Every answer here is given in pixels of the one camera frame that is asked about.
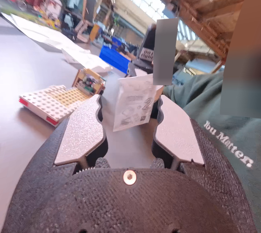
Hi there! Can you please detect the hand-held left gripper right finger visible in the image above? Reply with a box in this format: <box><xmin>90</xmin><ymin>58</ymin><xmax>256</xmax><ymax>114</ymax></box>
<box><xmin>152</xmin><ymin>95</ymin><xmax>205</xmax><ymax>170</ymax></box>

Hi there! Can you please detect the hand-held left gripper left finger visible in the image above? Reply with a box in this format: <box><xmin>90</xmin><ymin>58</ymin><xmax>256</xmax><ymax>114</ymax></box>
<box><xmin>54</xmin><ymin>95</ymin><xmax>108</xmax><ymax>166</ymax></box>

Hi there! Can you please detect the toy brick truck model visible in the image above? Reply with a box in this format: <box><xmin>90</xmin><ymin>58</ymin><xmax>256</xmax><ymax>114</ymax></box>
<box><xmin>19</xmin><ymin>68</ymin><xmax>106</xmax><ymax>127</ymax></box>

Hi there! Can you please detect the white long brick plate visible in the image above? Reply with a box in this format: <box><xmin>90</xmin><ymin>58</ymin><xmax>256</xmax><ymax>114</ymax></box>
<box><xmin>35</xmin><ymin>87</ymin><xmax>82</xmax><ymax>113</ymax></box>
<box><xmin>19</xmin><ymin>91</ymin><xmax>71</xmax><ymax>122</ymax></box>

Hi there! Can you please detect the small numbered paper bag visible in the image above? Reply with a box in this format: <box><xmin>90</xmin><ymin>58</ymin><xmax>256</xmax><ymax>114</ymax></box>
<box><xmin>113</xmin><ymin>73</ymin><xmax>158</xmax><ymax>132</ymax></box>

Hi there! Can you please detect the person's right hand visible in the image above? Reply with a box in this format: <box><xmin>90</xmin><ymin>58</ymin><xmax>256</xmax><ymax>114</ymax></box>
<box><xmin>154</xmin><ymin>85</ymin><xmax>164</xmax><ymax>103</ymax></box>

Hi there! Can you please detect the blue storage bin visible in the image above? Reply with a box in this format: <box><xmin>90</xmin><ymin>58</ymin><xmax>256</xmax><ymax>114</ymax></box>
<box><xmin>99</xmin><ymin>37</ymin><xmax>133</xmax><ymax>74</ymax></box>

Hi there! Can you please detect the printed paper bag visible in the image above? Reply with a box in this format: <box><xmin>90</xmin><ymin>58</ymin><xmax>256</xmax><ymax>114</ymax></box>
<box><xmin>10</xmin><ymin>13</ymin><xmax>113</xmax><ymax>74</ymax></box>

